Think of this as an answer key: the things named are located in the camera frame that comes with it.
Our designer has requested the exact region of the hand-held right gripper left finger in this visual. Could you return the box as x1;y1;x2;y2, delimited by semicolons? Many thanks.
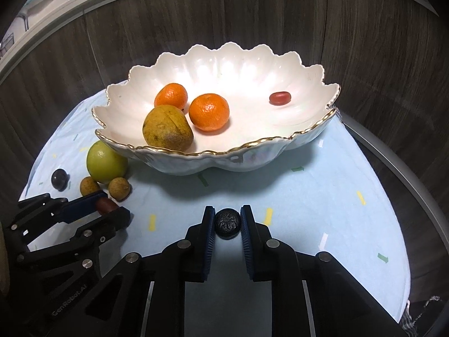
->
49;206;216;337

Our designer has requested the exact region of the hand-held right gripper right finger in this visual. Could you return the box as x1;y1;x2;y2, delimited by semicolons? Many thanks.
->
240;204;407;337

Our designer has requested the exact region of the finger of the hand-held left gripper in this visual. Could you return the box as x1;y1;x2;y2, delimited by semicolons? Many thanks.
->
17;206;132;268
7;191;109;250

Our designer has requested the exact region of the brown longan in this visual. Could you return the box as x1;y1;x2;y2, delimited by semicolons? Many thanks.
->
108;178;132;201
80;176;102;197

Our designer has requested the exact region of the dark blueberry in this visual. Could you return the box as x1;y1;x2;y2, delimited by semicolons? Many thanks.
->
215;209;242;236

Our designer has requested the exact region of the dark purple grape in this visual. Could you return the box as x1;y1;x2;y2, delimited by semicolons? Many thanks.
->
51;169;69;190

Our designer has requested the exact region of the green apple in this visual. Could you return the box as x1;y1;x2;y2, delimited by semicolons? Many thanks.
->
86;140;129;184

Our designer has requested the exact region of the yellow-brown pear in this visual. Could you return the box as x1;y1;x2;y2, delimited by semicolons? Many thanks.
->
143;104;194;151

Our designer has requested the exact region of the orange mandarin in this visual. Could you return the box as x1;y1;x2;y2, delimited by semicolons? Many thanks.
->
189;93;230;132
155;83;189;110

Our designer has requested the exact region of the white scalloped bowl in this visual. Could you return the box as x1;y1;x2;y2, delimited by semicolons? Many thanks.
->
92;43;342;176

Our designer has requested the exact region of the light blue patterned tablecloth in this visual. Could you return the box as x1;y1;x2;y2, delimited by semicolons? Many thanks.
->
19;88;411;324

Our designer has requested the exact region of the grey checked cloth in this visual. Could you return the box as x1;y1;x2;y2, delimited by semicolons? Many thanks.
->
398;295;449;337

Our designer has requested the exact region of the kitchen counter with wood cabinets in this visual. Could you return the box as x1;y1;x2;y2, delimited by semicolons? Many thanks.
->
0;0;449;309

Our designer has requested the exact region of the grey metal rail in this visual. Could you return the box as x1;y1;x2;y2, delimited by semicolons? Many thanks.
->
337;110;449;218

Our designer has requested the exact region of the black wire sink basket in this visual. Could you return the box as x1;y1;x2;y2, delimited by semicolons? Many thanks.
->
0;35;15;58

